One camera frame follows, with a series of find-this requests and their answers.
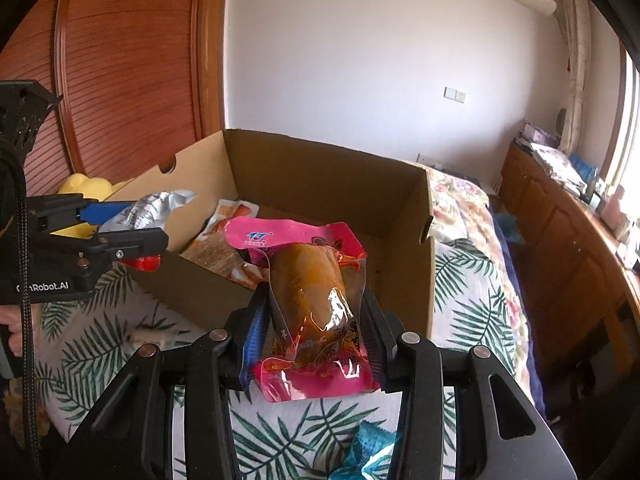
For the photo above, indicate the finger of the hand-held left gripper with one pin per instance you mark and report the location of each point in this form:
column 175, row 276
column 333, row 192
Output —
column 107, row 211
column 135, row 242

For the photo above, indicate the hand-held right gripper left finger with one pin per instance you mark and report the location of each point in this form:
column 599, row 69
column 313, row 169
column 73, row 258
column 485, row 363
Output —
column 253, row 332

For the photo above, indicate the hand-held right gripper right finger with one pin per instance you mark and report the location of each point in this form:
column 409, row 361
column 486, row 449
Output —
column 372, row 330

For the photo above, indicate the silver and red snack packet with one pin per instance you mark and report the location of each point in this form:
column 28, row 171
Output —
column 145, row 210

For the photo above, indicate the pink packet with brown meat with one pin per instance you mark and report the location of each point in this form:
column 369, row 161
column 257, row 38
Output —
column 310, row 285

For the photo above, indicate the orange and silver snack packet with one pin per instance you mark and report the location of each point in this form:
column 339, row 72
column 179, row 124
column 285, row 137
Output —
column 220, row 255

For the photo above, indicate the brown cardboard box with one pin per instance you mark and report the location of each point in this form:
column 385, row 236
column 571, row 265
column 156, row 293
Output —
column 320, row 180

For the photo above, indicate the person's left hand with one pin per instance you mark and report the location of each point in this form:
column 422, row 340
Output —
column 12, row 332

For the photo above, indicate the yellow plush toy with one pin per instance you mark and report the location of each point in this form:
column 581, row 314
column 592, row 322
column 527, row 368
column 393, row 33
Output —
column 87, row 187

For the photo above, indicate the leaf print bed sheet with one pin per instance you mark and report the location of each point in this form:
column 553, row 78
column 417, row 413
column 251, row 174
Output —
column 465, row 310

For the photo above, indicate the blue foil snack packet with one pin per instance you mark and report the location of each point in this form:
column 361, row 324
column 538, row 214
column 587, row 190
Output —
column 370, row 447

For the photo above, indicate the dark blue blanket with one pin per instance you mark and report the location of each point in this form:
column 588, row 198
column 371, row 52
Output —
column 520, row 310

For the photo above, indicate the wooden wardrobe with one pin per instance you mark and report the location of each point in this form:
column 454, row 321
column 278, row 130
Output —
column 135, row 60

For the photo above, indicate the floral quilt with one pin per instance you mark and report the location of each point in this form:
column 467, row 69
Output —
column 460, row 200

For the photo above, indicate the teal cloth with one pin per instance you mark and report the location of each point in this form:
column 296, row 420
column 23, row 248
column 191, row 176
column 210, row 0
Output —
column 511, row 227

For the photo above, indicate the wooden side cabinet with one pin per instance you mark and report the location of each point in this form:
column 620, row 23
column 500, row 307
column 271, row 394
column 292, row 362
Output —
column 560, row 240

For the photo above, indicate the pile of papers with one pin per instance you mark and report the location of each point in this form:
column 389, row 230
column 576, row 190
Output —
column 555, row 162

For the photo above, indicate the blue box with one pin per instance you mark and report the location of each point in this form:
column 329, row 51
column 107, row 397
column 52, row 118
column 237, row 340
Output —
column 584, row 167

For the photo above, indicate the window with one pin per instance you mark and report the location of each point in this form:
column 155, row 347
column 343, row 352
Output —
column 627, row 120

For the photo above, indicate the cream curtain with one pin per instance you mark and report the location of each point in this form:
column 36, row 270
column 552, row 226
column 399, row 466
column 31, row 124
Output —
column 580, row 60

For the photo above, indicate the white wall switch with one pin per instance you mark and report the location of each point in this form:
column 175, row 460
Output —
column 455, row 94

